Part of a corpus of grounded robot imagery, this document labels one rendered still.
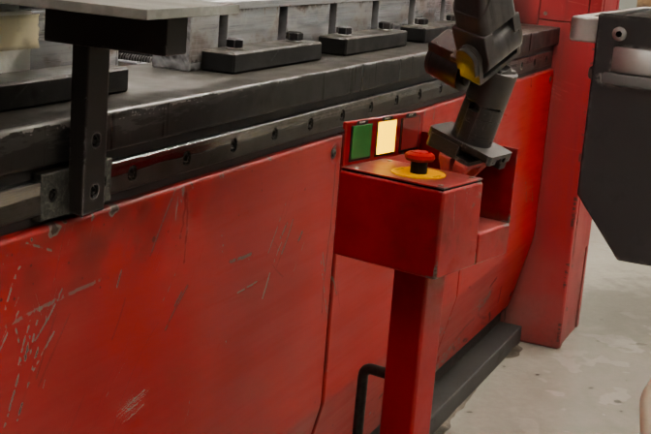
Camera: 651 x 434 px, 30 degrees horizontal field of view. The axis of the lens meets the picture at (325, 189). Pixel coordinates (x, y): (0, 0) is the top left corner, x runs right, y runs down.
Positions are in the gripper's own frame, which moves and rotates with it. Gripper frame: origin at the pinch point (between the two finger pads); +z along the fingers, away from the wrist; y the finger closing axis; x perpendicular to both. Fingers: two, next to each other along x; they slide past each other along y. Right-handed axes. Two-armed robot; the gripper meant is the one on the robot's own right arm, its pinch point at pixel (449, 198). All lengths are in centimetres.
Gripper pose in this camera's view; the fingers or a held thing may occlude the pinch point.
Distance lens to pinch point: 169.3
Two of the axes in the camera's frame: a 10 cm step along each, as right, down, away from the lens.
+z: -2.9, 8.8, 3.6
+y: -7.6, -4.5, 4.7
